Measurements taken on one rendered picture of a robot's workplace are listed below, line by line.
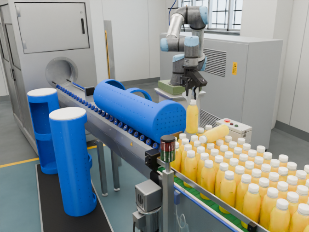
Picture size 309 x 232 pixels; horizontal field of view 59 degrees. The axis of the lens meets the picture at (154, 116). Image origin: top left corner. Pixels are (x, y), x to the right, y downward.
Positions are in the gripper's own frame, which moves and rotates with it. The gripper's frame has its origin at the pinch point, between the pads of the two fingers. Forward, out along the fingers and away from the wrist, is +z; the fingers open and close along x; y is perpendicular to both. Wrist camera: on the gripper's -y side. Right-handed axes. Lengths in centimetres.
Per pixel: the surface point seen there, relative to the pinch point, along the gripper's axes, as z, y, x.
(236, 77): 23, 88, -151
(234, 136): 22.6, -14.0, -21.3
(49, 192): 113, 133, 59
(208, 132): 12.3, -16.5, 3.7
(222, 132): 14.0, -18.7, -5.1
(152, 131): 19.4, 16.3, 16.5
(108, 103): 16, 74, 17
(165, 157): 9, -28, 41
